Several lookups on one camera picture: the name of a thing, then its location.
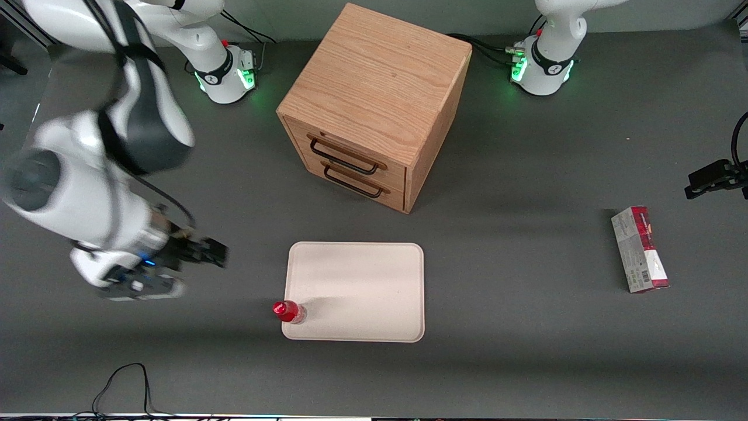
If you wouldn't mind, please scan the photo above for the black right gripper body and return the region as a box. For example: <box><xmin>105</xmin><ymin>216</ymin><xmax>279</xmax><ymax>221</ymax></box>
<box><xmin>153</xmin><ymin>231</ymin><xmax>206</xmax><ymax>273</ymax></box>

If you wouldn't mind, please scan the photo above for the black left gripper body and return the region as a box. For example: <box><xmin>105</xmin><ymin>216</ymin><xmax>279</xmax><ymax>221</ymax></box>
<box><xmin>722</xmin><ymin>159</ymin><xmax>748</xmax><ymax>201</ymax></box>

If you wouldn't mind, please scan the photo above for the red coke bottle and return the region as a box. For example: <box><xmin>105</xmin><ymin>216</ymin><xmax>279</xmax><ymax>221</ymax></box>
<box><xmin>272</xmin><ymin>299</ymin><xmax>307</xmax><ymax>325</ymax></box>

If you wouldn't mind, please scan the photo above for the white rectangular tray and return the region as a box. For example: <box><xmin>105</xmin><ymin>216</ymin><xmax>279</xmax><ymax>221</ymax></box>
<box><xmin>282</xmin><ymin>241</ymin><xmax>425</xmax><ymax>343</ymax></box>

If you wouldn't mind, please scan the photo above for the grey and red carton box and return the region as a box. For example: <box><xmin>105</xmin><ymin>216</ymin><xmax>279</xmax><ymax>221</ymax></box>
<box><xmin>611</xmin><ymin>205</ymin><xmax>671</xmax><ymax>294</ymax></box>

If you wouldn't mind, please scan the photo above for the wooden drawer front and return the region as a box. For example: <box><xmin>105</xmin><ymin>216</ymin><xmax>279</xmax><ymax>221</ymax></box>
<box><xmin>286</xmin><ymin>120</ymin><xmax>408</xmax><ymax>191</ymax></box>
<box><xmin>301</xmin><ymin>155</ymin><xmax>407</xmax><ymax>212</ymax></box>

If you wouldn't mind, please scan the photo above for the wooden drawer cabinet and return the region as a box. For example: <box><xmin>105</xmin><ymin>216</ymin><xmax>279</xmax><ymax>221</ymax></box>
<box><xmin>276</xmin><ymin>2</ymin><xmax>473</xmax><ymax>215</ymax></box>

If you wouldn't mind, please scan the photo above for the black cable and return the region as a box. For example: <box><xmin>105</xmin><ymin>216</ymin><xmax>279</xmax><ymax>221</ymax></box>
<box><xmin>731</xmin><ymin>111</ymin><xmax>748</xmax><ymax>168</ymax></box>
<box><xmin>92</xmin><ymin>363</ymin><xmax>176</xmax><ymax>419</ymax></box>
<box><xmin>131</xmin><ymin>172</ymin><xmax>197</xmax><ymax>234</ymax></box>
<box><xmin>221</xmin><ymin>11</ymin><xmax>276</xmax><ymax>46</ymax></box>
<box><xmin>447</xmin><ymin>33</ymin><xmax>516</xmax><ymax>66</ymax></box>

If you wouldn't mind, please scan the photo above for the black metal drawer handle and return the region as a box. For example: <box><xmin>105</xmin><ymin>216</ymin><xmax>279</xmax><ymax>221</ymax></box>
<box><xmin>307</xmin><ymin>134</ymin><xmax>387</xmax><ymax>175</ymax></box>
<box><xmin>323</xmin><ymin>164</ymin><xmax>391</xmax><ymax>199</ymax></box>

